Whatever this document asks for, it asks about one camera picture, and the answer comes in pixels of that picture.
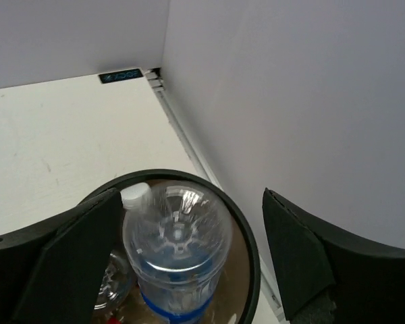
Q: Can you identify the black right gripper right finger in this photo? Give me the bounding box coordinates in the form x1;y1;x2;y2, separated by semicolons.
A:
263;189;405;323

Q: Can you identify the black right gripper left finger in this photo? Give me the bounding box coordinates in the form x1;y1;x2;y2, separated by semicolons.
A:
0;188;122;323

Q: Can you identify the clear bottle white cap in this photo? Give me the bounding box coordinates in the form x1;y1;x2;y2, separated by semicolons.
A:
94;250;136;315

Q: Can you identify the clear bottle light blue label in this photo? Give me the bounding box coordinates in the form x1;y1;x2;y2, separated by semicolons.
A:
120;182;152;210

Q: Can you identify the clear bottle dark blue label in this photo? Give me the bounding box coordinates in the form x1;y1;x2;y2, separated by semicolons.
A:
121;181;233;323

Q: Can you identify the brown cylindrical bin black rim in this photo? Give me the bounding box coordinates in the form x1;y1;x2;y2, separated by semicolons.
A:
83;169;261;324

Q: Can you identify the right blue logo sticker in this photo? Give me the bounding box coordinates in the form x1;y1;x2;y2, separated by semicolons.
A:
98;68;144;84

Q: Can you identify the aluminium right side rail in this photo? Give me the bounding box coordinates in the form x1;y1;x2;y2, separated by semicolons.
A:
144;67;288;323

